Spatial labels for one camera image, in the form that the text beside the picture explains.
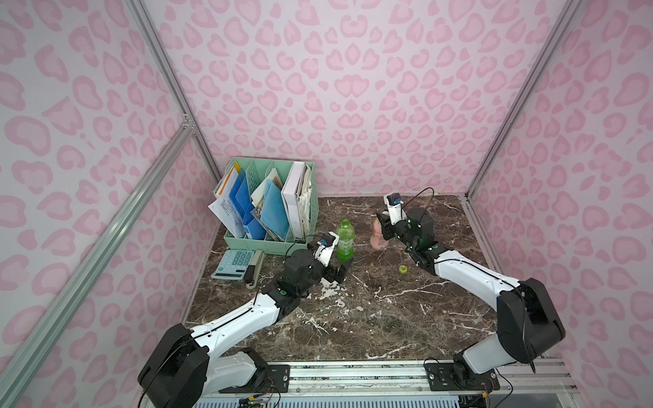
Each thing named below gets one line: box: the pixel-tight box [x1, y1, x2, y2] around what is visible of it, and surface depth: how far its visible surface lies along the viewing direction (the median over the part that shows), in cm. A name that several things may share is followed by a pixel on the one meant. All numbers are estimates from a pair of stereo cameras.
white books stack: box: [280, 161, 313, 238], surface depth 92 cm
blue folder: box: [228, 169, 267, 240], surface depth 95 cm
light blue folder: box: [260, 179, 290, 240], surface depth 90 cm
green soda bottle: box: [336, 218, 356, 262], surface depth 91 cm
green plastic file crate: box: [223, 158, 319, 256], surface depth 95 cm
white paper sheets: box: [207, 165, 245, 239], surface depth 92 cm
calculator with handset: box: [210, 249, 265, 290], surface depth 97 cm
